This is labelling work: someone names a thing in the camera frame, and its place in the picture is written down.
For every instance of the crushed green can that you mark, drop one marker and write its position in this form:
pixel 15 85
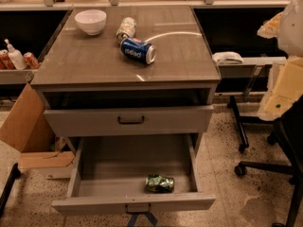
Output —
pixel 159 184

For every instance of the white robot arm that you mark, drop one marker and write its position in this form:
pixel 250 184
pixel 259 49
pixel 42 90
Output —
pixel 285 85

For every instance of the grey drawer cabinet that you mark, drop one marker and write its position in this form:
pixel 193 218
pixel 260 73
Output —
pixel 84 73

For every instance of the grey top drawer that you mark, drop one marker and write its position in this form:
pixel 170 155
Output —
pixel 103 122

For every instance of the blue Pepsi can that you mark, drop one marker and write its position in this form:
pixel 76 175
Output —
pixel 138 50

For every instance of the open grey middle drawer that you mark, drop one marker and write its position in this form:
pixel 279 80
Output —
pixel 111 171

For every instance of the pale green white can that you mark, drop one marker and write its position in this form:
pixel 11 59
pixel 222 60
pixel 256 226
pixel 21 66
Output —
pixel 126 29

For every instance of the red soda can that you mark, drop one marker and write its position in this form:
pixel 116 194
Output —
pixel 31 60

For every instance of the red can at edge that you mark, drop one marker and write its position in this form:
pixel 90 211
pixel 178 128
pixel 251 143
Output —
pixel 4 58

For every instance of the white folded cloth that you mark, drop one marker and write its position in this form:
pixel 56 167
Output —
pixel 227 57

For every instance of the white bowl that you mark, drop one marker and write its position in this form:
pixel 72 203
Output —
pixel 91 21

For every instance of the brown cardboard box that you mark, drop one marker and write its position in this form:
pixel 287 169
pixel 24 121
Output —
pixel 27 131

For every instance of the black office chair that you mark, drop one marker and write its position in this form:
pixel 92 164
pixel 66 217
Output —
pixel 288 133

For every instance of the white pump bottle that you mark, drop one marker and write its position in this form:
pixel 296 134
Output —
pixel 16 56

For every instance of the black stand leg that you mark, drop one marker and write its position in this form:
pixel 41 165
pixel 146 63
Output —
pixel 15 173

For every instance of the black top drawer handle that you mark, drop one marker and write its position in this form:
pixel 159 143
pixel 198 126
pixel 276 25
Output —
pixel 123 121

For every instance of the black drawer handle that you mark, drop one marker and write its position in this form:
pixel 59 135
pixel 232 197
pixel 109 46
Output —
pixel 123 121
pixel 137 209

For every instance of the black middle drawer handle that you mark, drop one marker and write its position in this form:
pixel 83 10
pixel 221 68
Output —
pixel 137 209

